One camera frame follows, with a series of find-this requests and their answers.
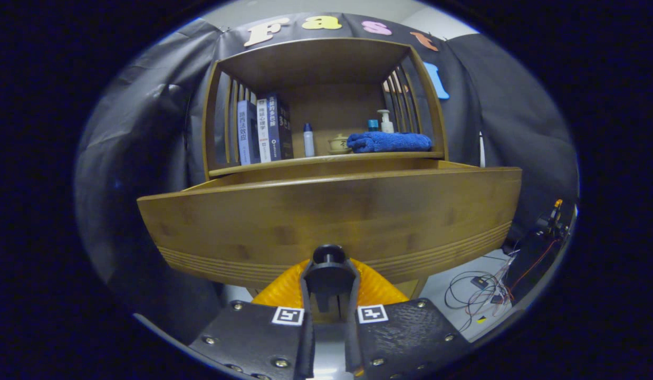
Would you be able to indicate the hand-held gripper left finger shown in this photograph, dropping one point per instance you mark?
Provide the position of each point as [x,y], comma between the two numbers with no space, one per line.
[252,338]

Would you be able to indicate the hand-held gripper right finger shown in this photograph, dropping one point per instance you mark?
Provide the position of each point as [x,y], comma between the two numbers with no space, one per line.
[405,338]

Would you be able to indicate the wooden countertop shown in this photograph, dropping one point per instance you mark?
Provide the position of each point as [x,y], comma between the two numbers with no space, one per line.
[316,158]

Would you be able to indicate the wooden cabinet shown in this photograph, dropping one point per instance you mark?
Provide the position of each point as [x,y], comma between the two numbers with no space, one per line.
[316,58]

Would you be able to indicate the orange black device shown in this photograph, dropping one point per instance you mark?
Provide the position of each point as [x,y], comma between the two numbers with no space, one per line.
[553,219]

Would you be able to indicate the folded blue towel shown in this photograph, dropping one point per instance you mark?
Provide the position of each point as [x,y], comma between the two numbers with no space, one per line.
[390,142]

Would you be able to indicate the white bottle with blue cap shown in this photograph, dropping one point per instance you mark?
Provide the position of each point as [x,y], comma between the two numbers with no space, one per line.
[309,142]

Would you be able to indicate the beige lidded tea bowl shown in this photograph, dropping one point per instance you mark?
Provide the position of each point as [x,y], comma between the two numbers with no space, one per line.
[338,144]

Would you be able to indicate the pale blue grey book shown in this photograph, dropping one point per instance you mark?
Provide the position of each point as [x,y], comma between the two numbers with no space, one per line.
[246,132]

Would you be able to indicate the white spine book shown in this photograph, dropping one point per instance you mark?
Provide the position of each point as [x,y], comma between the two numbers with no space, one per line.
[263,132]

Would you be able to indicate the dark navy book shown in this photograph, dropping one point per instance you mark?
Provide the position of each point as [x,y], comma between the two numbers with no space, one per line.
[281,129]

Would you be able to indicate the white pump bottle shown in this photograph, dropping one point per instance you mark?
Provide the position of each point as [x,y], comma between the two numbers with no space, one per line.
[386,125]

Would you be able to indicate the teal bottle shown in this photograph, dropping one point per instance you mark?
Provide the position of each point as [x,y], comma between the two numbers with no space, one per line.
[373,125]

